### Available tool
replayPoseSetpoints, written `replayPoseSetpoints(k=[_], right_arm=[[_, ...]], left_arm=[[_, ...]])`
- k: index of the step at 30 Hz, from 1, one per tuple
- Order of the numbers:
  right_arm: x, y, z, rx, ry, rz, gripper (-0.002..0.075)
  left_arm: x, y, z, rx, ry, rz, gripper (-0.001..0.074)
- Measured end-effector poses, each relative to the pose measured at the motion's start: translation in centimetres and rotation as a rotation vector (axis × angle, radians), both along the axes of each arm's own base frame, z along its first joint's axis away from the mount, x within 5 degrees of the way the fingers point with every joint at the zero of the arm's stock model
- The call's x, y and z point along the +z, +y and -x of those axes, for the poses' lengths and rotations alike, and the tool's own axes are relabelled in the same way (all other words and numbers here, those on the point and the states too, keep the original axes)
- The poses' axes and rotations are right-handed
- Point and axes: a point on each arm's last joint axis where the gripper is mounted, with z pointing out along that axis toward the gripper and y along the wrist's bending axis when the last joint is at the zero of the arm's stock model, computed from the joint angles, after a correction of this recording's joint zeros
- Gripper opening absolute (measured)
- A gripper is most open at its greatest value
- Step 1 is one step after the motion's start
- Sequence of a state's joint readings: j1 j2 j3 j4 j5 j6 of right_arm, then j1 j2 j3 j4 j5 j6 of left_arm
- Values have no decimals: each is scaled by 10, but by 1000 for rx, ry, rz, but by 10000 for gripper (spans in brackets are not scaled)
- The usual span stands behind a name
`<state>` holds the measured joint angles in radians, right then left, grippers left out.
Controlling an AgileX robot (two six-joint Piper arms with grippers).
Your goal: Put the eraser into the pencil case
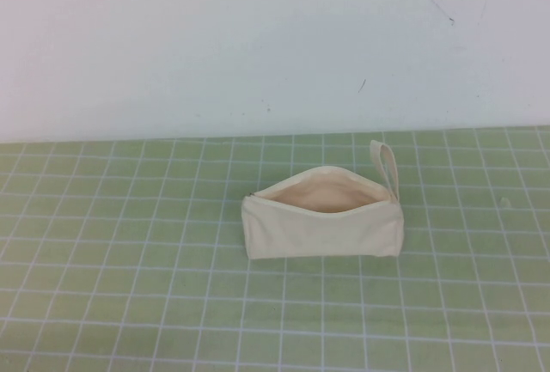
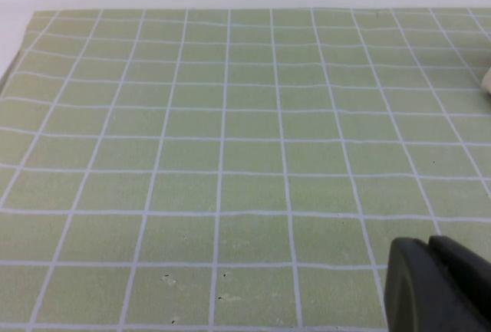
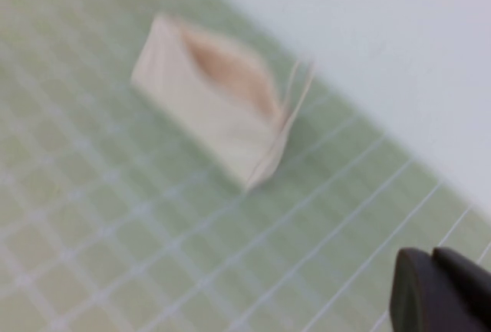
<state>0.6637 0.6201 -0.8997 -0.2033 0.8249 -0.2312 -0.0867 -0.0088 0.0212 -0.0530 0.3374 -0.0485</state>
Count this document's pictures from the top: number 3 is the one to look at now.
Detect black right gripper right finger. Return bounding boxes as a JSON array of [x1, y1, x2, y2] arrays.
[[432, 246, 491, 332]]

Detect green white-grid table mat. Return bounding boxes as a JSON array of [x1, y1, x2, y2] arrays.
[[0, 0, 491, 332]]

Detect cream canvas pencil case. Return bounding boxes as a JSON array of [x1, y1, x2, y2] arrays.
[[130, 13, 316, 193]]

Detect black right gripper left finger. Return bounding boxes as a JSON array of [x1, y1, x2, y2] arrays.
[[390, 247, 487, 332]]

